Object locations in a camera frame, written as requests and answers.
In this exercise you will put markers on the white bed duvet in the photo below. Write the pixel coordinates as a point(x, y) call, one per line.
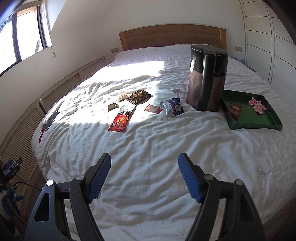
point(144, 196)

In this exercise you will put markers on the pink owl snack bag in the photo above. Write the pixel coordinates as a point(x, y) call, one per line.
point(257, 106)

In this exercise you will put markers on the white wardrobe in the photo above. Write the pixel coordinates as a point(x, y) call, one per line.
point(269, 49)

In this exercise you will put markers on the window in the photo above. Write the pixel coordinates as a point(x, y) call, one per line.
point(25, 31)

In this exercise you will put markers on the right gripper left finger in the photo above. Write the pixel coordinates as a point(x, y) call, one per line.
point(96, 176)

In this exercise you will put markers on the wooden headboard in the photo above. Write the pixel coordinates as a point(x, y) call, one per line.
point(173, 34)

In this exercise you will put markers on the green tray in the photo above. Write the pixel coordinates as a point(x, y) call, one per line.
point(249, 118)

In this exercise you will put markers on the small green wrapped snack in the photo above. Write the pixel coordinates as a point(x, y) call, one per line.
point(112, 106)

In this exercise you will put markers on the black smartphone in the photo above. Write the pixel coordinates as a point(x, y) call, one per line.
point(50, 120)

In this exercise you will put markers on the red white snack packet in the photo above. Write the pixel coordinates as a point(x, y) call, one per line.
point(235, 111)

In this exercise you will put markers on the wall socket plate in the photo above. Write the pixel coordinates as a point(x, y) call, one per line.
point(114, 50)
point(240, 49)

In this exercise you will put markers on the right wall socket plate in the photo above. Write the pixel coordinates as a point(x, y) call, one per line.
point(240, 49)

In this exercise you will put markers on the pale pink wrapped snack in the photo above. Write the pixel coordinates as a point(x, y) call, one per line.
point(123, 97)

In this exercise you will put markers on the dark brown snack bag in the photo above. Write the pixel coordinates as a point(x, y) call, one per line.
point(138, 96)

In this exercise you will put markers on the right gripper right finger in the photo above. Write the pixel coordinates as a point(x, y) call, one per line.
point(193, 177)

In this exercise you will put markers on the blue white snack pack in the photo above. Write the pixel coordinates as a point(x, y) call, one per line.
point(172, 107)

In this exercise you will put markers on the radiator cover panel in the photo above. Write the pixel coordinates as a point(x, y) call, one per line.
point(17, 142)

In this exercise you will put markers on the brown black tall bin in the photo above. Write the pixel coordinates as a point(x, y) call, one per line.
point(208, 70)

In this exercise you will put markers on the red spicy strips packet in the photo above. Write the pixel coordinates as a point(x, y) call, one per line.
point(122, 118)

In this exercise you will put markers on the orange clear wafer packet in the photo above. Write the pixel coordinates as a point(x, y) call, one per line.
point(153, 109)

